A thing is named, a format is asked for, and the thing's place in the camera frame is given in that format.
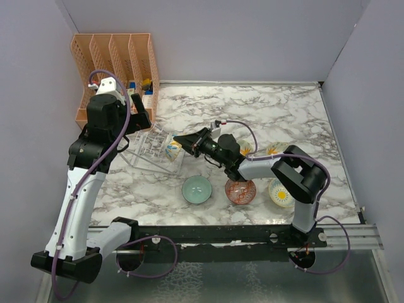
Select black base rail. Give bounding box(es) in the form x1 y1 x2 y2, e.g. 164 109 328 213
117 225 327 264

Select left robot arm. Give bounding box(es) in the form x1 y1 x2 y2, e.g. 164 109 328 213
31 93 140 283

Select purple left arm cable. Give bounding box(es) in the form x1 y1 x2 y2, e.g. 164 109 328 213
50 69 132 300

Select white orange flower small bowl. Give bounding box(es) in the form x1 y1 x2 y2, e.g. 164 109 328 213
266 141 289 155

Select white stationery box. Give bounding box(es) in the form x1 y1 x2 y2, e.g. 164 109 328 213
142 95 153 109

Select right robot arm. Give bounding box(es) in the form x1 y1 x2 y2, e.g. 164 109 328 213
174 128 330 247

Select yellow sun pattern bowl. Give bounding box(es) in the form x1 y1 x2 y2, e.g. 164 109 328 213
268 178 295 208

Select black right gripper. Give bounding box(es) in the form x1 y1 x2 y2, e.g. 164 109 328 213
174 128 229 167

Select light teal ceramic bowl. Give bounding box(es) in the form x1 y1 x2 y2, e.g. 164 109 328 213
181 175 212 205

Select peach plastic file organizer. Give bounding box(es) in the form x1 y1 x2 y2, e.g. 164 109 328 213
71 33 160 128

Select white wire dish rack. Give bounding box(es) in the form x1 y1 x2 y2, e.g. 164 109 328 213
119 122 184 174

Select yellow grey eraser block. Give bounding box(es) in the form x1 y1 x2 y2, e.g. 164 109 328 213
141 78 153 91

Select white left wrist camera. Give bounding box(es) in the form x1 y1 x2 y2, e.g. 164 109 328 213
88 77 126 105

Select red patterned ceramic bowl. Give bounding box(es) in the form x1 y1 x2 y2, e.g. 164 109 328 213
225 179 257 205

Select white bowl orange flower green leaves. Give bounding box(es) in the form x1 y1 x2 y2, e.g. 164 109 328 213
237 140 254 156

